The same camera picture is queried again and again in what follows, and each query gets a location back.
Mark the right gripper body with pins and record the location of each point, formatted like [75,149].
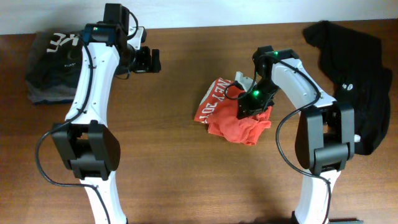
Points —
[260,97]

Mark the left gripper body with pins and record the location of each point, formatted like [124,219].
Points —
[143,60]

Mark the red t-shirt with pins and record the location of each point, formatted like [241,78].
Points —
[220,115]

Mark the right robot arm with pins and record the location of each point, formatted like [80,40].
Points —
[325,137]

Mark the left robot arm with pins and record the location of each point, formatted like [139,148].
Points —
[85,144]

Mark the black shirt with white letters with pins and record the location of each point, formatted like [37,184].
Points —
[54,60]

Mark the black t-shirt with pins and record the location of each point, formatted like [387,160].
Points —
[352,60]

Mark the grey folded garment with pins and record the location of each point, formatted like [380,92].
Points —
[57,94]

